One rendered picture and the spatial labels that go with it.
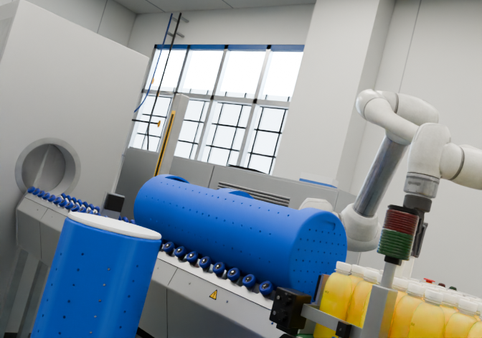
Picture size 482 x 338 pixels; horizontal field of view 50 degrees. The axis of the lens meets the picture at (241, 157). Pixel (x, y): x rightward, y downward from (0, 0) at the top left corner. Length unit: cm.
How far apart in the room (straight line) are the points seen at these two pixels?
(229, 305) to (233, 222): 26
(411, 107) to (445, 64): 271
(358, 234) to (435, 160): 88
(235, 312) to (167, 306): 36
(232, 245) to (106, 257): 44
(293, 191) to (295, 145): 130
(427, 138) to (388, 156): 64
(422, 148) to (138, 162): 335
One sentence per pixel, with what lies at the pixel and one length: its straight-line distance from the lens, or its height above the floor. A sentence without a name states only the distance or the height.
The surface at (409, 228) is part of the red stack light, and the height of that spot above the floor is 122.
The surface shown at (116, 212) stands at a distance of 261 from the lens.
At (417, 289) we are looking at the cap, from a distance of 133.
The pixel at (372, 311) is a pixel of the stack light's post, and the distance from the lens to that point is 107.
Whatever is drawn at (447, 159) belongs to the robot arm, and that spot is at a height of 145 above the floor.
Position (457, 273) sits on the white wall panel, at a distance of 432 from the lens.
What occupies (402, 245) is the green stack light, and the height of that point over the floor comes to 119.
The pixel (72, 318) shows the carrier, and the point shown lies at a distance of 149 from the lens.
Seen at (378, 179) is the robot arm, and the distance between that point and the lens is 219.
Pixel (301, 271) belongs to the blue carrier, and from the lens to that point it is 156.
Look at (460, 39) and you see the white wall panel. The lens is 479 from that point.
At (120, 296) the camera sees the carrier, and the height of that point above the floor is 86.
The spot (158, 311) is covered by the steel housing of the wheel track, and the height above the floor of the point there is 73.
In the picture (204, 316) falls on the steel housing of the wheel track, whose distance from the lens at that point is 176.
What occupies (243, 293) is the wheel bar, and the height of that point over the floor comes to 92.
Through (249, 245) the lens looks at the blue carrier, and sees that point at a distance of 162.
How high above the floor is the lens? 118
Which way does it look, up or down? 5 degrees up
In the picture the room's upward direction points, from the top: 15 degrees clockwise
